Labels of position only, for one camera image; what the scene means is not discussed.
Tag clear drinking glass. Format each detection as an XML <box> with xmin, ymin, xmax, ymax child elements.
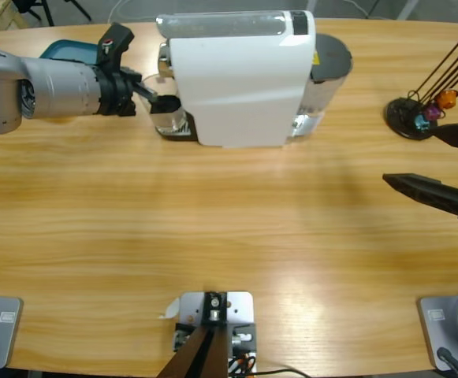
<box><xmin>137</xmin><ymin>73</ymin><xmax>188</xmax><ymax>137</ymax></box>

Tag white capsule coffee machine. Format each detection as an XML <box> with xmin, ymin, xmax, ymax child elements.
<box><xmin>155</xmin><ymin>9</ymin><xmax>317</xmax><ymax>150</ymax></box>

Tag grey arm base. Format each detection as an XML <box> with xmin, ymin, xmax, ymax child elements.
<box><xmin>416</xmin><ymin>290</ymin><xmax>458</xmax><ymax>372</ymax></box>
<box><xmin>0</xmin><ymin>295</ymin><xmax>24</xmax><ymax>370</ymax></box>

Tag purple coffee capsule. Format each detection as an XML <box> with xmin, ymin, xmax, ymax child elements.
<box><xmin>423</xmin><ymin>102</ymin><xmax>445</xmax><ymax>122</ymax></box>

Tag orange coffee capsule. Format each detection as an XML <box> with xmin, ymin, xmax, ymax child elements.
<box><xmin>435</xmin><ymin>89</ymin><xmax>458</xmax><ymax>110</ymax></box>

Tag black capsule holder with rods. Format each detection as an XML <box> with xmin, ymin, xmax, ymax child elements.
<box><xmin>384</xmin><ymin>25</ymin><xmax>458</xmax><ymax>141</ymax></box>

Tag teal plastic tray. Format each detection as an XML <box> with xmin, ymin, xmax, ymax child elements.
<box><xmin>38</xmin><ymin>39</ymin><xmax>107</xmax><ymax>66</ymax></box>

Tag black stand legs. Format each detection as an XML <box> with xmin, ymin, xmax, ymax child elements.
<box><xmin>13</xmin><ymin>0</ymin><xmax>92</xmax><ymax>27</ymax></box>

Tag clear water tank dark lid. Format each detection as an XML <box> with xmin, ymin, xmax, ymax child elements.
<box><xmin>299</xmin><ymin>33</ymin><xmax>354</xmax><ymax>139</ymax></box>

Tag white metal leg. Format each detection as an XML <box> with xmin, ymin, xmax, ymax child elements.
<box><xmin>396</xmin><ymin>0</ymin><xmax>419</xmax><ymax>20</ymax></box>

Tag white paper tag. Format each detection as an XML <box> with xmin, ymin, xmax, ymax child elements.
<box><xmin>157</xmin><ymin>297</ymin><xmax>181</xmax><ymax>320</ymax></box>

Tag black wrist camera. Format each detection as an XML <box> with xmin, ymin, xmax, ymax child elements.
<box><xmin>95</xmin><ymin>22</ymin><xmax>136</xmax><ymax>74</ymax></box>

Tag white cable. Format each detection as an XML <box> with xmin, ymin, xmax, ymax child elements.
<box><xmin>108</xmin><ymin>0</ymin><xmax>174</xmax><ymax>23</ymax></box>

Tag black base cable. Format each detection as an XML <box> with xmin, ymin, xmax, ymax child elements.
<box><xmin>436</xmin><ymin>346</ymin><xmax>458</xmax><ymax>378</ymax></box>

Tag white mount block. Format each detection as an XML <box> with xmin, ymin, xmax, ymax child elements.
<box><xmin>173</xmin><ymin>290</ymin><xmax>258</xmax><ymax>378</ymax></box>

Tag dark camera post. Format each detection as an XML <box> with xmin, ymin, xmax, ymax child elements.
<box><xmin>158</xmin><ymin>291</ymin><xmax>229</xmax><ymax>378</ymax></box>

